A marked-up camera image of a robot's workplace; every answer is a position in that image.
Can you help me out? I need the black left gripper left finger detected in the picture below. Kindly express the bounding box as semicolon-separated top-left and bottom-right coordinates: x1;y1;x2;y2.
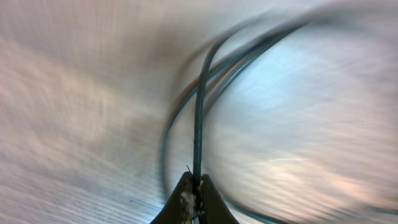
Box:
150;171;193;224

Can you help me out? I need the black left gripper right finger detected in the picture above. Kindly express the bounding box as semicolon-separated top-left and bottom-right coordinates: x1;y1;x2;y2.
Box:
199;174;239;224

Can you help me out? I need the black USB cable bundle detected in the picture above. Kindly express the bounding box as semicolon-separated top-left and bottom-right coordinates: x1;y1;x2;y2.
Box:
158;12;398;224

